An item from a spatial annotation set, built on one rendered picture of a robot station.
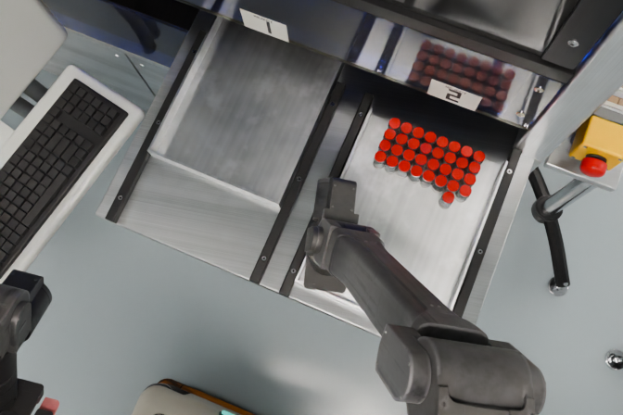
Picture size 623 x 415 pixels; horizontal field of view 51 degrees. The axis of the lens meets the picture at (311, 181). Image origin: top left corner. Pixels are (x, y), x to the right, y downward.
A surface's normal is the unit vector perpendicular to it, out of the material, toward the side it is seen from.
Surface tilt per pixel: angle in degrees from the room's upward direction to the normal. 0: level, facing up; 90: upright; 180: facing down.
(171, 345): 0
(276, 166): 0
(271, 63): 0
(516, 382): 20
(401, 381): 72
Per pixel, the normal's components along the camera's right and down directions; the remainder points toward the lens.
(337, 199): 0.27, -0.27
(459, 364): 0.29, -0.61
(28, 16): 0.83, 0.53
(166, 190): -0.04, -0.25
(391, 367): -0.96, -0.19
